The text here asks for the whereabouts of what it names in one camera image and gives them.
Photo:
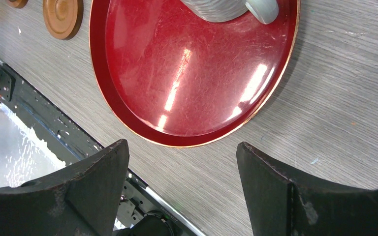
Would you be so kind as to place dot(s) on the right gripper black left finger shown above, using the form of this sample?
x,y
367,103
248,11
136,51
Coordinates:
x,y
79,200

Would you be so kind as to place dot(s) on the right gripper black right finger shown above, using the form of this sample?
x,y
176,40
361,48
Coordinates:
x,y
285,201

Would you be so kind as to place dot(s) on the red round tray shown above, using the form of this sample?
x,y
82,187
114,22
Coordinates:
x,y
177,80

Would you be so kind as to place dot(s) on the brown ringed wooden coaster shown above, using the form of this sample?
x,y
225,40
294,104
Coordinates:
x,y
63,18
17,3

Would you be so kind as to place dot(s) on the grey blue cup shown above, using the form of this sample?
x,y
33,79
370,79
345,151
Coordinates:
x,y
218,11

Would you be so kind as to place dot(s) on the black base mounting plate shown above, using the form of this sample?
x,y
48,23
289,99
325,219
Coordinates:
x,y
141,212

